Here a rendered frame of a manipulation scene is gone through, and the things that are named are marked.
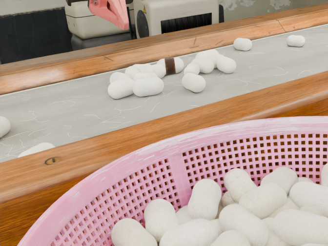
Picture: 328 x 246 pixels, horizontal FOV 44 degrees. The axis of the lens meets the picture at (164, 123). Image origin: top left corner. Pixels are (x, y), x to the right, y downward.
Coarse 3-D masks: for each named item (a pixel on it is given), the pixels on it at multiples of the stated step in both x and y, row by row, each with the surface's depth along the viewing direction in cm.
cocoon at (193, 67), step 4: (188, 64) 53; (192, 64) 52; (196, 64) 52; (188, 68) 51; (192, 68) 51; (196, 68) 51; (184, 72) 51; (188, 72) 51; (192, 72) 51; (196, 72) 51
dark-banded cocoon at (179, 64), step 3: (174, 57) 56; (177, 57) 56; (159, 60) 56; (162, 60) 55; (174, 60) 55; (177, 60) 55; (180, 60) 55; (159, 63) 55; (162, 63) 55; (177, 63) 55; (180, 63) 55; (183, 63) 55; (177, 66) 55; (180, 66) 55; (183, 66) 56; (165, 69) 55; (177, 69) 55; (180, 69) 55; (177, 72) 56
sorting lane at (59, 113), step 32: (288, 32) 75; (320, 32) 73; (256, 64) 56; (288, 64) 54; (320, 64) 52; (0, 96) 55; (32, 96) 53; (64, 96) 51; (96, 96) 50; (128, 96) 48; (160, 96) 47; (192, 96) 45; (224, 96) 44; (32, 128) 41; (64, 128) 40; (96, 128) 39; (0, 160) 34
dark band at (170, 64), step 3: (171, 57) 56; (165, 60) 55; (168, 60) 55; (171, 60) 55; (165, 63) 55; (168, 63) 55; (171, 63) 55; (174, 63) 55; (165, 66) 55; (168, 66) 55; (171, 66) 55; (174, 66) 55; (168, 69) 55; (171, 69) 55; (174, 69) 55; (168, 72) 55; (171, 72) 55; (174, 72) 55
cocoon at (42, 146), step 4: (40, 144) 31; (44, 144) 31; (48, 144) 31; (52, 144) 32; (32, 148) 31; (36, 148) 31; (40, 148) 31; (44, 148) 31; (48, 148) 31; (24, 152) 30; (28, 152) 30; (32, 152) 30; (20, 156) 30
